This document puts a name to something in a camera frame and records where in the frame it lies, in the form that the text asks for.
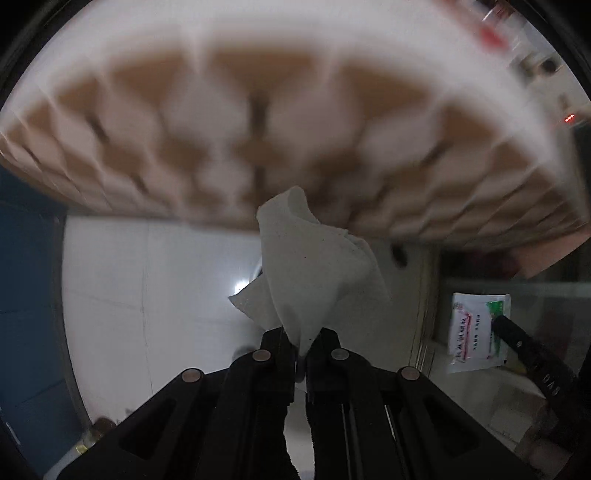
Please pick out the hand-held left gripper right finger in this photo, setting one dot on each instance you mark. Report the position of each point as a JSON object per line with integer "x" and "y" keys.
{"x": 319, "y": 371}

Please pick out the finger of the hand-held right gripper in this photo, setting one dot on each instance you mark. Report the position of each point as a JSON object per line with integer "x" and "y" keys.
{"x": 531, "y": 355}

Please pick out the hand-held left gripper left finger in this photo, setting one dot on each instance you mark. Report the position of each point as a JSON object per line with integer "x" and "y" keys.
{"x": 279, "y": 369}

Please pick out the white packet with green print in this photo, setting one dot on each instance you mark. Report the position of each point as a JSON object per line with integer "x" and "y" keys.
{"x": 473, "y": 330}

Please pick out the white tissue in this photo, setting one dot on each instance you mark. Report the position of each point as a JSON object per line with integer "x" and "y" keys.
{"x": 314, "y": 267}

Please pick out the brown and white patterned surface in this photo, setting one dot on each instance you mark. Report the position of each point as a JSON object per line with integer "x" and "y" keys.
{"x": 286, "y": 115}

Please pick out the blue panel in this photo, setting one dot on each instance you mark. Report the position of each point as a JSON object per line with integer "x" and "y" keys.
{"x": 32, "y": 300}

